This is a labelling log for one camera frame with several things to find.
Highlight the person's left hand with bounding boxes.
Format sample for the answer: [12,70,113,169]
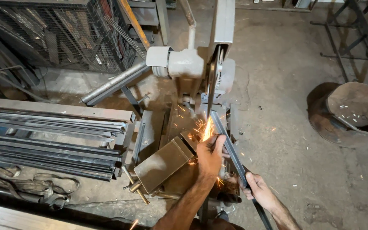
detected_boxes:
[196,134,231,180]

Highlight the person's right hand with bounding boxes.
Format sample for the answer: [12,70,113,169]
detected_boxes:
[240,172,279,211]

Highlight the long dark steel bar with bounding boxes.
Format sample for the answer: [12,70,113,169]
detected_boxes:
[210,111,273,230]

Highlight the person's grey shoe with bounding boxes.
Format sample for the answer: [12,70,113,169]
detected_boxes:
[215,211,230,223]

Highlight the steel vise clamp block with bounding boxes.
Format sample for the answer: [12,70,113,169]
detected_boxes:
[134,136,195,195]

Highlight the rusty saw base table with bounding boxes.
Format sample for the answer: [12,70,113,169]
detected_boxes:
[132,102,243,205]

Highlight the person's brown trousers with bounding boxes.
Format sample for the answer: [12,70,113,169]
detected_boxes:
[189,218,245,230]

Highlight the dark abrasive cutting disc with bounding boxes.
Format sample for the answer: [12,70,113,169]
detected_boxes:
[206,46,225,119]

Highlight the grey cut-off saw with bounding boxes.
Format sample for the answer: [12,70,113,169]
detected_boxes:
[146,0,237,119]

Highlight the rusty round metal basin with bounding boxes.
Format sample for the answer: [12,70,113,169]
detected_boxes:
[307,82,368,148]

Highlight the grey round metal pipe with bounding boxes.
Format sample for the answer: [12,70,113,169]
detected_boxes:
[81,61,151,106]

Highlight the yellow painted steel beam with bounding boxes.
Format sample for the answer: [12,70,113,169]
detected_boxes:
[117,0,151,50]

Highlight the grey rectangular steel tube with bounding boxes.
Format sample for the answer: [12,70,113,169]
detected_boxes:
[0,96,137,124]

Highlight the stack of dark steel bars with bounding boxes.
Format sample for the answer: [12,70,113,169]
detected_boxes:
[0,109,129,182]

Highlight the dark welded metal rack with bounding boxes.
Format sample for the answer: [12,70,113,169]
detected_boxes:
[310,0,368,84]

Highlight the pale steel beam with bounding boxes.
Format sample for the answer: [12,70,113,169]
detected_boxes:
[0,201,99,230]

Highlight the brass vise handle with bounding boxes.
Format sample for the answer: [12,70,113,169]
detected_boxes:
[121,165,150,206]

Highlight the grey webbing straps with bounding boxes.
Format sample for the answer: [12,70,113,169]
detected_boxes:
[0,165,80,210]

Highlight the wire mesh cage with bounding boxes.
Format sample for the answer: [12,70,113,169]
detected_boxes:
[0,0,147,75]

